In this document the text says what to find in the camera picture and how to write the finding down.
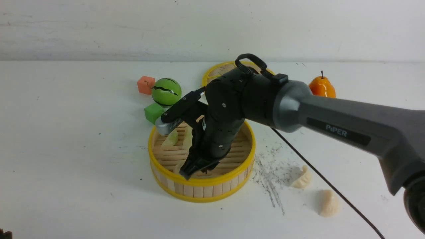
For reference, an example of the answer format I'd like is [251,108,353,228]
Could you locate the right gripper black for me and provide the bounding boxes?
[161,67,276,180]

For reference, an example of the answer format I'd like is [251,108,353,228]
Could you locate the green dumpling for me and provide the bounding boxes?
[182,126,193,150]
[161,129,179,148]

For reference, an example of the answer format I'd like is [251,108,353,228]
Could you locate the white dumpling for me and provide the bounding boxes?
[173,162,185,175]
[319,190,340,217]
[291,165,312,189]

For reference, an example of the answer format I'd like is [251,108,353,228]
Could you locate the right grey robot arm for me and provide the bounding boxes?
[155,67,425,232]

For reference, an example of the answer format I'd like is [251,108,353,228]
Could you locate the bamboo steamer tray yellow rim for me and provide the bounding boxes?
[148,121,256,203]

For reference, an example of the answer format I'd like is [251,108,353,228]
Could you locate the bamboo steamer lid yellow rim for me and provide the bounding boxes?
[202,61,261,86]

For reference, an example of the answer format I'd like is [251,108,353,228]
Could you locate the green foam cube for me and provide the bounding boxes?
[144,103,165,124]

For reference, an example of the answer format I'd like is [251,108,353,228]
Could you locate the green toy watermelon ball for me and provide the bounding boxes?
[151,78,182,107]

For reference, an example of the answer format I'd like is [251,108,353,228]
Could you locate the orange foam cube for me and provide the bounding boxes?
[137,76,155,95]

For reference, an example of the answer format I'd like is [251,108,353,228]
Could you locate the orange toy pear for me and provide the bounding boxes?
[308,70,336,98]

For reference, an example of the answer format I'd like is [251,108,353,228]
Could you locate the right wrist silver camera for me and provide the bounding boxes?
[155,117,183,136]

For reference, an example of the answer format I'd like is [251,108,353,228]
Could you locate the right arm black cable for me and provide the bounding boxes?
[234,53,386,239]

